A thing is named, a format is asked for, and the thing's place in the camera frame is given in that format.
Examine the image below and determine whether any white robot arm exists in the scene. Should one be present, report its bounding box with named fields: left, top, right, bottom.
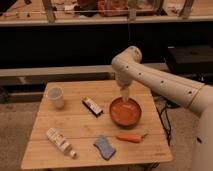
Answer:
left=111, top=46, right=213, bottom=171

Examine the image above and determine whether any white ceramic cup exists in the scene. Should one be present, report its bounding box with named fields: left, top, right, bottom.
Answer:
left=46, top=87, right=65, bottom=109

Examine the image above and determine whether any orange bowl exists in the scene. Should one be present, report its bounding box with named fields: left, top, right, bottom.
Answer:
left=109, top=98, right=142, bottom=128

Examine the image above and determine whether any orange carrot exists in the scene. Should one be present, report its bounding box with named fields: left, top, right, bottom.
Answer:
left=116, top=134, right=147, bottom=143

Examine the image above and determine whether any blue sponge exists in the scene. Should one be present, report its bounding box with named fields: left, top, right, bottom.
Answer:
left=93, top=135, right=116, bottom=160

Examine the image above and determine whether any black box on right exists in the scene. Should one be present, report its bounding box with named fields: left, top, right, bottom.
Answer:
left=165, top=45, right=213, bottom=74

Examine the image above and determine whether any white tube bottle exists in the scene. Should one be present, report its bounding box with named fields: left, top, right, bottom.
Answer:
left=46, top=128, right=77, bottom=159

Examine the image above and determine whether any long workbench shelf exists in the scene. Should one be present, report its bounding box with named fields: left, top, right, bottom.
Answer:
left=0, top=0, right=213, bottom=27

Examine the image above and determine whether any black cable on floor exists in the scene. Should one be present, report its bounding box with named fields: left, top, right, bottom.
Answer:
left=156, top=99, right=174, bottom=146

